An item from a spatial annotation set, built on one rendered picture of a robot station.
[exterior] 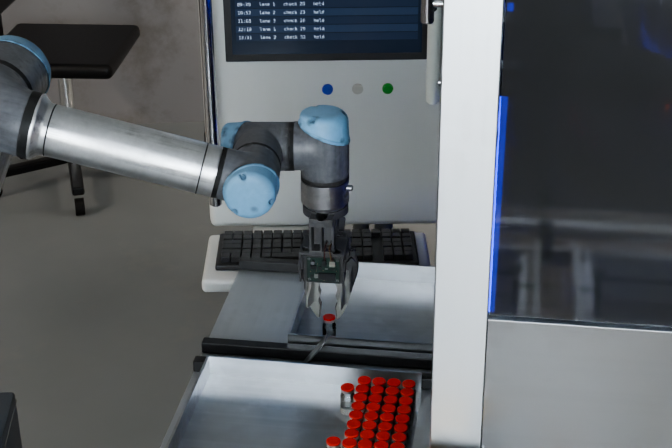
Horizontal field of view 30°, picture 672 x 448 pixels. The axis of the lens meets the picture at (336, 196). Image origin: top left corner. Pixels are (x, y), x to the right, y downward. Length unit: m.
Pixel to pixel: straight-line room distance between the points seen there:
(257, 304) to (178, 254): 2.07
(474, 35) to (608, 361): 0.44
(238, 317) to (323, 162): 0.40
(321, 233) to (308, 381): 0.24
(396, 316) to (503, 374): 0.62
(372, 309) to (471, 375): 0.64
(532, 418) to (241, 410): 0.52
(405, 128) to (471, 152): 1.13
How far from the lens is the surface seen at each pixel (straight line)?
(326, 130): 1.86
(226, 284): 2.44
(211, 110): 2.47
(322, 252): 1.94
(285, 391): 1.97
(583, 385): 1.57
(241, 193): 1.75
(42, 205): 4.70
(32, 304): 4.06
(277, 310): 2.19
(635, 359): 1.55
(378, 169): 2.58
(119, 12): 5.21
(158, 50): 5.24
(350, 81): 2.51
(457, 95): 1.40
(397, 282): 2.26
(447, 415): 1.60
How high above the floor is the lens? 1.99
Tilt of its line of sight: 25 degrees down
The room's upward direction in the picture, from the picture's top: straight up
